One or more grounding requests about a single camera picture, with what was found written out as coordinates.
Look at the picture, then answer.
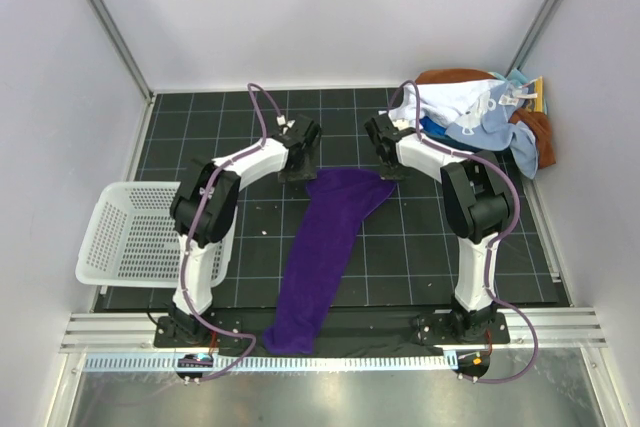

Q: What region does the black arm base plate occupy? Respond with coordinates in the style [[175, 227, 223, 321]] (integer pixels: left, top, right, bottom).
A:
[[153, 306, 511, 348]]

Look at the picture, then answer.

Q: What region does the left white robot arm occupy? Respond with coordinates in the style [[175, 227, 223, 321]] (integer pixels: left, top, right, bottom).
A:
[[168, 116, 322, 347]]

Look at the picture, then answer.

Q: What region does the yellow patterned cloth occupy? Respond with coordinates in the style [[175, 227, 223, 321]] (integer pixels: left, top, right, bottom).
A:
[[520, 76, 548, 114]]

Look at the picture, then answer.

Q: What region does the brown towel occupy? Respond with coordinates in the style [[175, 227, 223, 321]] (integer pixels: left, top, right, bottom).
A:
[[416, 68, 556, 171]]

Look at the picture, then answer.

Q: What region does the white slotted cable duct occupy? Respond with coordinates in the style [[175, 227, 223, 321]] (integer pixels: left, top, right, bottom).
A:
[[84, 351, 458, 374]]

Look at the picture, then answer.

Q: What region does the aluminium front rail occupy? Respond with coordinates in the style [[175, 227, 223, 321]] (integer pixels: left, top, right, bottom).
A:
[[61, 307, 607, 351]]

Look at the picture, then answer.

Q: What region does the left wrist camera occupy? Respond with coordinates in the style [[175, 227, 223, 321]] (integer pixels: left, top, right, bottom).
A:
[[276, 115, 295, 135]]

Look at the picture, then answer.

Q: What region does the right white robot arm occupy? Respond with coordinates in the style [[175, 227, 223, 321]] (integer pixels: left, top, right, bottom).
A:
[[364, 114, 520, 343]]

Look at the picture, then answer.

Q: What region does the left aluminium corner post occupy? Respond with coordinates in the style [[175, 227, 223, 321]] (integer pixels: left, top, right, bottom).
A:
[[87, 0, 153, 101]]

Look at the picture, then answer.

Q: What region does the black grid mat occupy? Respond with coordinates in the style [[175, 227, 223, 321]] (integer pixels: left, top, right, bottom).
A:
[[94, 87, 571, 311]]

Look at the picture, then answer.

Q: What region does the purple towel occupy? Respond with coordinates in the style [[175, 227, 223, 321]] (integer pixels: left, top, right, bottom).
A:
[[263, 168, 396, 355]]

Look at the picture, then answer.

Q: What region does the right aluminium corner post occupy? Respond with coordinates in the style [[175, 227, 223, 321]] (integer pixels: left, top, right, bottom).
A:
[[507, 0, 562, 72]]

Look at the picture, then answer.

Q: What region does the light blue towel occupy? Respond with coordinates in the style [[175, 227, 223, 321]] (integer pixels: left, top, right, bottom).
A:
[[446, 80, 539, 179]]

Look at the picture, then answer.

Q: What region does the aluminium corner post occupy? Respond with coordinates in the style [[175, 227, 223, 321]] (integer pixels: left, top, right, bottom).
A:
[[507, 0, 562, 72], [87, 0, 153, 101]]

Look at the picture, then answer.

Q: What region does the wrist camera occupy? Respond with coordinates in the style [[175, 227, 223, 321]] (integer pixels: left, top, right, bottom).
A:
[[392, 119, 412, 131], [276, 115, 295, 135]]

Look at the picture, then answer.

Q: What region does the white plastic mesh basket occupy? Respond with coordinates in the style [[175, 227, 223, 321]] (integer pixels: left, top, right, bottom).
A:
[[75, 181, 239, 289]]

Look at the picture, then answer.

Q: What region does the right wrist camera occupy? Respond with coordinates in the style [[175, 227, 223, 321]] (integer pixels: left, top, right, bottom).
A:
[[392, 119, 412, 131]]

